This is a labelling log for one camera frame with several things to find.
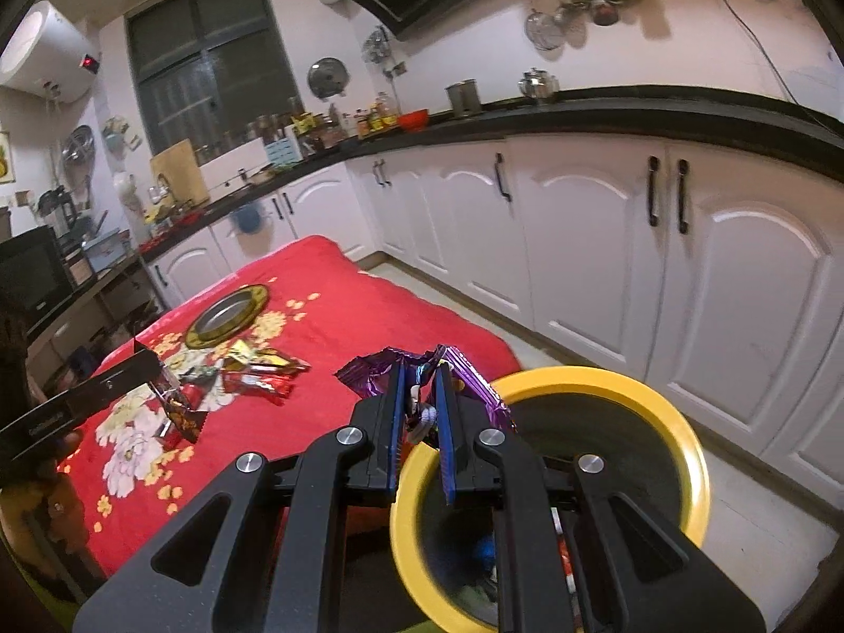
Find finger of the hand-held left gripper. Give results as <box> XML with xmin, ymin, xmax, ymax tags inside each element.
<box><xmin>66</xmin><ymin>339</ymin><xmax>180</xmax><ymax>420</ymax></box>

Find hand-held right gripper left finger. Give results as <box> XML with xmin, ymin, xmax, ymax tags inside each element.
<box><xmin>71</xmin><ymin>362</ymin><xmax>406</xmax><ymax>633</ymax></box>

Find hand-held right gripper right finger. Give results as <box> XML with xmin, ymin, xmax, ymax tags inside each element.
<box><xmin>431</xmin><ymin>362</ymin><xmax>769</xmax><ymax>633</ymax></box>

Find purple foil snack wrapper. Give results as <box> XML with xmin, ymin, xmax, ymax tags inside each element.
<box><xmin>335</xmin><ymin>343</ymin><xmax>515</xmax><ymax>450</ymax></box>

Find red brown candy wrapper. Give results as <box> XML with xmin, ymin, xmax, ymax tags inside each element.
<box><xmin>158</xmin><ymin>382</ymin><xmax>209</xmax><ymax>444</ymax></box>

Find yellow round bin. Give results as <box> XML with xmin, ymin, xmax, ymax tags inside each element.
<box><xmin>389</xmin><ymin>366</ymin><xmax>712</xmax><ymax>633</ymax></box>

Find person's left forearm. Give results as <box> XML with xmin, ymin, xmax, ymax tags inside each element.
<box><xmin>0</xmin><ymin>468</ymin><xmax>90</xmax><ymax>608</ymax></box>

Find person's left hand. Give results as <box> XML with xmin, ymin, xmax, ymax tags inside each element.
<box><xmin>47</xmin><ymin>427</ymin><xmax>88</xmax><ymax>471</ymax></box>

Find dark wooden side table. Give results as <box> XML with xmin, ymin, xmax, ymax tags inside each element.
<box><xmin>26</xmin><ymin>251</ymin><xmax>167</xmax><ymax>385</ymax></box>

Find red floral blanket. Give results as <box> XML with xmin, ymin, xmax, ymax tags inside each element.
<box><xmin>59</xmin><ymin>234</ymin><xmax>522</xmax><ymax>581</ymax></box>

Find black microwave oven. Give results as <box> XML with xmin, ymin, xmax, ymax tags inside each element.
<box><xmin>0</xmin><ymin>224</ymin><xmax>78</xmax><ymax>339</ymax></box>

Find gold rimmed oval metal plate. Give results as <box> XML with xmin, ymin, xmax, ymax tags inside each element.
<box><xmin>185</xmin><ymin>283</ymin><xmax>271</xmax><ymax>350</ymax></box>

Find grey blue storage box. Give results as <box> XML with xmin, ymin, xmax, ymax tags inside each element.
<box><xmin>82</xmin><ymin>231</ymin><xmax>130</xmax><ymax>273</ymax></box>

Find pile of snack wrappers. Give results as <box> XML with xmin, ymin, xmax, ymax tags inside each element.
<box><xmin>155</xmin><ymin>339</ymin><xmax>311</xmax><ymax>411</ymax></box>

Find black electric kettle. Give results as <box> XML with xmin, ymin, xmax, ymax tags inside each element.
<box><xmin>36</xmin><ymin>186</ymin><xmax>75</xmax><ymax>239</ymax></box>

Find white jug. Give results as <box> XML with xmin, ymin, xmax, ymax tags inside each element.
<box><xmin>112</xmin><ymin>171</ymin><xmax>143</xmax><ymax>239</ymax></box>

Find blue round hanging bag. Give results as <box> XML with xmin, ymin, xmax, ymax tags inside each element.
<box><xmin>234</xmin><ymin>204</ymin><xmax>268</xmax><ymax>236</ymax></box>

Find wooden cutting board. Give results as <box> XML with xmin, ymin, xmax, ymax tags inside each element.
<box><xmin>150</xmin><ymin>138</ymin><xmax>210</xmax><ymax>207</ymax></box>

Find hanging metal colander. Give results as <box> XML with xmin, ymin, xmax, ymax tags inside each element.
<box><xmin>62</xmin><ymin>125</ymin><xmax>97</xmax><ymax>167</ymax></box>

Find light blue knife block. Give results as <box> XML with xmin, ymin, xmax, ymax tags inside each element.
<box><xmin>264</xmin><ymin>137</ymin><xmax>304</xmax><ymax>170</ymax></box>

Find row of condiment bottles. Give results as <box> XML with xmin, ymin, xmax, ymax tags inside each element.
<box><xmin>343</xmin><ymin>92</ymin><xmax>400</xmax><ymax>141</ymax></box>

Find chopstick holder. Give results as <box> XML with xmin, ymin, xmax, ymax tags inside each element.
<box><xmin>290</xmin><ymin>112</ymin><xmax>319</xmax><ymax>154</ymax></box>

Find white kitchen cabinets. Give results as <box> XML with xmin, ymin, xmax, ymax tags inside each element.
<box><xmin>146</xmin><ymin>132</ymin><xmax>844</xmax><ymax>495</ymax></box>

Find dark kitchen window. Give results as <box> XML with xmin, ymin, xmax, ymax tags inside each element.
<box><xmin>125</xmin><ymin>0</ymin><xmax>305</xmax><ymax>160</ymax></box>

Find white water heater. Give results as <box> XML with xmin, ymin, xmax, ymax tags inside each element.
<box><xmin>0</xmin><ymin>0</ymin><xmax>101</xmax><ymax>104</ymax></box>

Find metal pot lid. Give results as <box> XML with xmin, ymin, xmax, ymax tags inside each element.
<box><xmin>309</xmin><ymin>57</ymin><xmax>349</xmax><ymax>97</ymax></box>

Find metal teapot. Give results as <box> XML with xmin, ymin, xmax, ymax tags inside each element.
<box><xmin>517</xmin><ymin>68</ymin><xmax>561</xmax><ymax>104</ymax></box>

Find black kitchen countertop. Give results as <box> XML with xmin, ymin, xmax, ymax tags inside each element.
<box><xmin>138</xmin><ymin>84</ymin><xmax>844</xmax><ymax>266</ymax></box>

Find hanging metal whisk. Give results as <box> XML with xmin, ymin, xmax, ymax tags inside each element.
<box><xmin>362</xmin><ymin>26</ymin><xmax>407</xmax><ymax>78</ymax></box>

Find metal strainer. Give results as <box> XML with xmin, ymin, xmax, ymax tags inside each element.
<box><xmin>525</xmin><ymin>8</ymin><xmax>568</xmax><ymax>52</ymax></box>

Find wall mounted utensil holder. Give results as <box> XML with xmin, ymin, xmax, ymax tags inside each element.
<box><xmin>102</xmin><ymin>117</ymin><xmax>143</xmax><ymax>154</ymax></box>

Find black power cable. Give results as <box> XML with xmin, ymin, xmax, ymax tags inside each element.
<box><xmin>708</xmin><ymin>0</ymin><xmax>844</xmax><ymax>128</ymax></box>

